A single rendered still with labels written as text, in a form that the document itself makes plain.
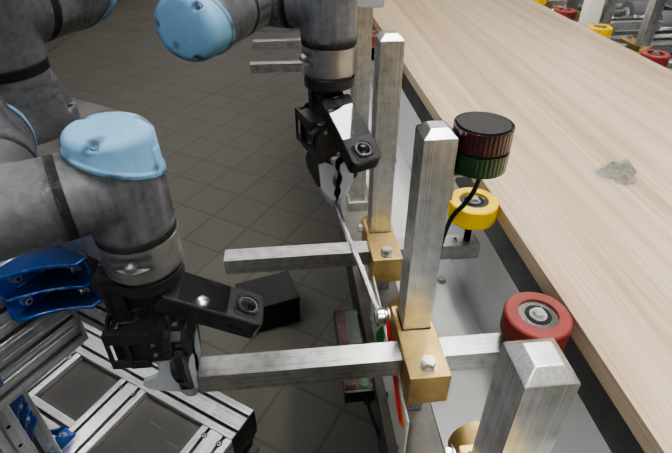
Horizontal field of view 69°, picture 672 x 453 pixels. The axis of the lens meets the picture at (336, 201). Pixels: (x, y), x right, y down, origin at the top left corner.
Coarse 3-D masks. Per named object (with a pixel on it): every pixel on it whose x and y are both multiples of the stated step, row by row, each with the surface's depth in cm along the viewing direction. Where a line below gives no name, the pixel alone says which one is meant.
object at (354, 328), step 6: (348, 312) 87; (354, 312) 87; (348, 318) 86; (354, 318) 86; (354, 324) 85; (354, 330) 84; (354, 336) 83; (360, 336) 83; (354, 342) 82; (360, 342) 82; (366, 378) 76; (360, 384) 75; (366, 384) 75
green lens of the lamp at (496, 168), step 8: (456, 160) 50; (464, 160) 49; (472, 160) 48; (480, 160) 48; (488, 160) 48; (496, 160) 48; (504, 160) 49; (456, 168) 50; (464, 168) 49; (472, 168) 49; (480, 168) 48; (488, 168) 48; (496, 168) 49; (504, 168) 50; (472, 176) 49; (480, 176) 49; (488, 176) 49; (496, 176) 49
